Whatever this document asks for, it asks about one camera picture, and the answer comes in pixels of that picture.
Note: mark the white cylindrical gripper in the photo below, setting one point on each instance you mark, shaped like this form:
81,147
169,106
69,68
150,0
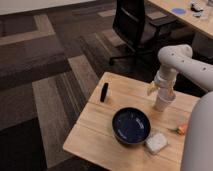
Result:
164,78

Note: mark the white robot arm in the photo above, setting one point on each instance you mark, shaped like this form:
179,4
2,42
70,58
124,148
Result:
198,146

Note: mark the dark blue ceramic bowl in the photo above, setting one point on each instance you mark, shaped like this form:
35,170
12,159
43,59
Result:
131,126

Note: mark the orange toy carrot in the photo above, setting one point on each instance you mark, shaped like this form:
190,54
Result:
180,130

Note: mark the white sponge block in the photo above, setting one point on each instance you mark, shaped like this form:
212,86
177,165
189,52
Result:
156,142

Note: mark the black office chair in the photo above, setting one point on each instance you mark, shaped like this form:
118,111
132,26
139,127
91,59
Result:
133,27

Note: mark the blue round coaster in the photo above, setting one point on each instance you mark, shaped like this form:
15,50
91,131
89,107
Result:
178,11

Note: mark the wooden desk background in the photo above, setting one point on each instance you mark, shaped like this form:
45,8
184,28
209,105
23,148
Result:
202,24

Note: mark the small objects on desk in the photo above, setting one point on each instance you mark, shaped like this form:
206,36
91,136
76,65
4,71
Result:
196,9

